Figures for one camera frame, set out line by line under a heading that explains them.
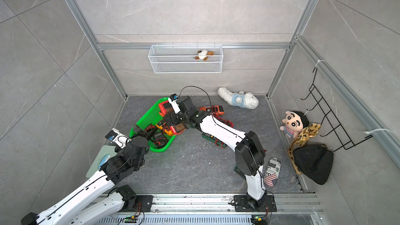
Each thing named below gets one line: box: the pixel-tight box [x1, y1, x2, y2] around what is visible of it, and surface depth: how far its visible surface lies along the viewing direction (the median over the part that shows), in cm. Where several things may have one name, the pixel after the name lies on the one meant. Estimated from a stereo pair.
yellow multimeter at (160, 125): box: [155, 120, 173, 136], surface depth 100 cm
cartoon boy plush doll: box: [279, 110, 309, 139], surface depth 83 cm
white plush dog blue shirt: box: [217, 86, 259, 110], surface depth 109 cm
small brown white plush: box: [193, 49, 215, 61], surface depth 89 cm
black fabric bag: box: [292, 143, 334, 185], surface depth 67 cm
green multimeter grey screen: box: [233, 165, 247, 181], surface depth 83 cm
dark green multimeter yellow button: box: [202, 132, 227, 149], surface depth 94 cm
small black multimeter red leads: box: [145, 123, 169, 149], surface depth 96 cm
